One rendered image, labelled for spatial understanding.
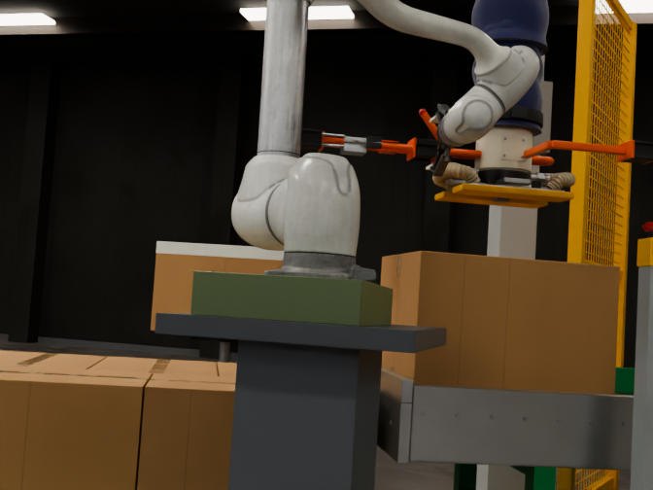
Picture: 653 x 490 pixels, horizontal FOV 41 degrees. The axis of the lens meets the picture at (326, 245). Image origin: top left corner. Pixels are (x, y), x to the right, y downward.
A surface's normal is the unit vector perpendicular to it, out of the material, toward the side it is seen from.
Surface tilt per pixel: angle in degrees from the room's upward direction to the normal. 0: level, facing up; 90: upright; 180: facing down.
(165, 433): 90
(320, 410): 90
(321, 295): 90
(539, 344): 90
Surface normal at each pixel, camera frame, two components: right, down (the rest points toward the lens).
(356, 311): -0.25, -0.08
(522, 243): 0.14, -0.06
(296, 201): -0.69, -0.13
